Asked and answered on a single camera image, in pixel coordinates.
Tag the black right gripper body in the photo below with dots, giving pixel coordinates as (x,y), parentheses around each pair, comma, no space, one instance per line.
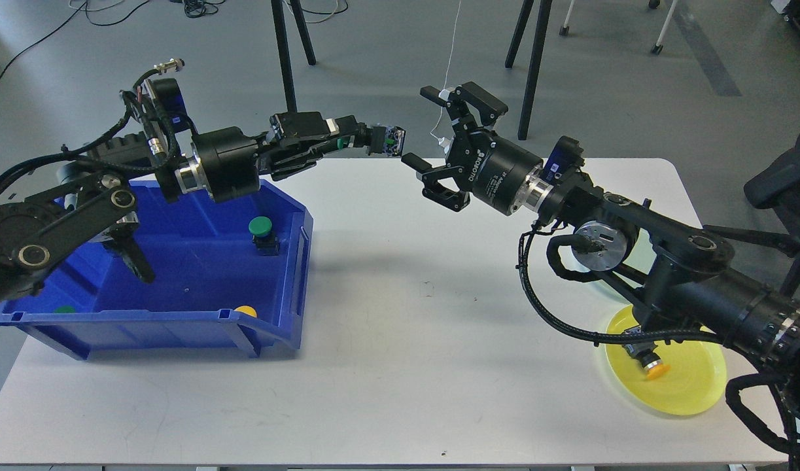
(481,163)

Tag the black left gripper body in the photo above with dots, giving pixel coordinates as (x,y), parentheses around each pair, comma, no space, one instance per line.
(228,164)

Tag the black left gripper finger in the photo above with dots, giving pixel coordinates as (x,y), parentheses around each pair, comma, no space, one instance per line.
(375,139)
(295,127)

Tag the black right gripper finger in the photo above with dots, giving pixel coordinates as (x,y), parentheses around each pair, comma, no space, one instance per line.
(424,170)
(447,98)

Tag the yellow push button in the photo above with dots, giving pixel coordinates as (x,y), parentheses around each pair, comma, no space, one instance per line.
(651,363)

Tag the green button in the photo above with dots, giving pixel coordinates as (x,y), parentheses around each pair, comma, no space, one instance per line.
(65,309)
(263,236)
(397,140)

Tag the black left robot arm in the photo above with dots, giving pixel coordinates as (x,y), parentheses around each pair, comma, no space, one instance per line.
(53,204)

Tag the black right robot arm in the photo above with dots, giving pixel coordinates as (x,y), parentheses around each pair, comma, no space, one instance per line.
(678,278)

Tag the yellow button at bin front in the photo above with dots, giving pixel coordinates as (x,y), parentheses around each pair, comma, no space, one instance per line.
(247,310)

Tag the light green plate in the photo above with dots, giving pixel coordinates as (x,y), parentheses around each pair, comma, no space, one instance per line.
(641,258)

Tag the green button at bin corner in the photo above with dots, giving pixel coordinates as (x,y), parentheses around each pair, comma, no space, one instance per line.
(65,309)

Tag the yellow plate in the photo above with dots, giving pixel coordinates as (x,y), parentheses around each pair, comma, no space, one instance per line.
(693,376)

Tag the white plug on floor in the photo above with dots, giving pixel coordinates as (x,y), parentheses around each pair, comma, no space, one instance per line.
(446,144)

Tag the blue plastic bin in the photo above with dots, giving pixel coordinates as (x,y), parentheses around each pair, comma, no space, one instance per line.
(205,266)

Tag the black tripod right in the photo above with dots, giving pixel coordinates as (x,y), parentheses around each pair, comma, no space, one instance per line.
(535,59)

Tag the black chair base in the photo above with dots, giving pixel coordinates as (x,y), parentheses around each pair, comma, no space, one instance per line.
(778,188)

